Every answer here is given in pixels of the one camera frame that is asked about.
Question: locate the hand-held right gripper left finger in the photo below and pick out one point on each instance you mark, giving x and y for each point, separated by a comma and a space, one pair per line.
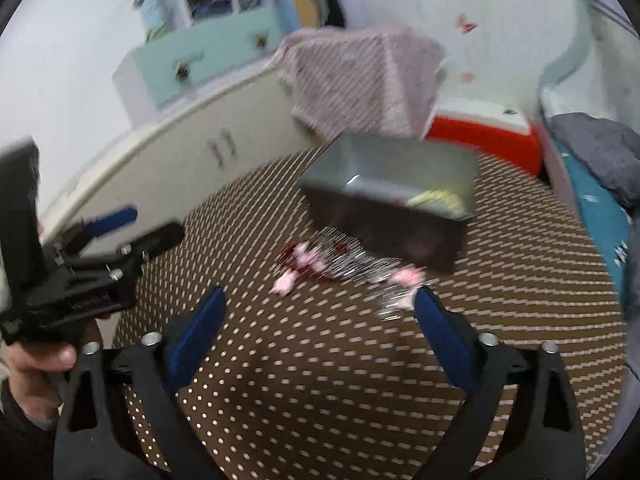
196, 335

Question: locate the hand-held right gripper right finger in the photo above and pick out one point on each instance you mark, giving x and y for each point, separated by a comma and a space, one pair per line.
446, 340

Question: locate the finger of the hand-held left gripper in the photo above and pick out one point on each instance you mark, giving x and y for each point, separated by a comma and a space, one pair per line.
116, 217
157, 239

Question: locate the grey metal tin box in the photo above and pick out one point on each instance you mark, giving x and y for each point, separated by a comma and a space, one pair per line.
390, 232

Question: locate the person's left forearm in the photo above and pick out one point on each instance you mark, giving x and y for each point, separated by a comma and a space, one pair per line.
22, 445

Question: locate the person's left hand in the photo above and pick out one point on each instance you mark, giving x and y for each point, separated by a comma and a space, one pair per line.
40, 367

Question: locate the cream low cabinet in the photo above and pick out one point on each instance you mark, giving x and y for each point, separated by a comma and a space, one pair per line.
175, 150

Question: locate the brown dotted tablecloth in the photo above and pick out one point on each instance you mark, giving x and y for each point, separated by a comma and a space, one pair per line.
325, 360

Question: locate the yellow-green trinket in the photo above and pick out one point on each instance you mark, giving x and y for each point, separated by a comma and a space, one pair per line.
435, 200

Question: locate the teal drawer unit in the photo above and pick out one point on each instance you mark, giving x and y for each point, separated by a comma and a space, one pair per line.
210, 55

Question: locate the green plant decoration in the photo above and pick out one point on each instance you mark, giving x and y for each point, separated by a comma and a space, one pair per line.
155, 31

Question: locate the teal bed sheet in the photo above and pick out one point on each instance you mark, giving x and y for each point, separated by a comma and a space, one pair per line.
595, 210

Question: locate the red box with white lid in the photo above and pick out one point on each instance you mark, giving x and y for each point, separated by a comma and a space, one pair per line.
480, 140

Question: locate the pale blue box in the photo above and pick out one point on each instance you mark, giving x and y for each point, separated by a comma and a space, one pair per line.
150, 14

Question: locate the folded blue clothes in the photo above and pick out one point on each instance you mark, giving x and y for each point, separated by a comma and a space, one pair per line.
207, 7

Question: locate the grey duvet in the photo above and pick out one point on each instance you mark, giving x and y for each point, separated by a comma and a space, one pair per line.
600, 150

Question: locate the pink checked bear cloth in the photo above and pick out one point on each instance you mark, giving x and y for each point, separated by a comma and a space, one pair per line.
360, 75

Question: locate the pale pink butterfly sticker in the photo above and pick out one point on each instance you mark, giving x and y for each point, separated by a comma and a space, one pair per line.
467, 76

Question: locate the red butterfly sticker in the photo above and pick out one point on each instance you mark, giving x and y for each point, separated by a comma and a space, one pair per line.
465, 22

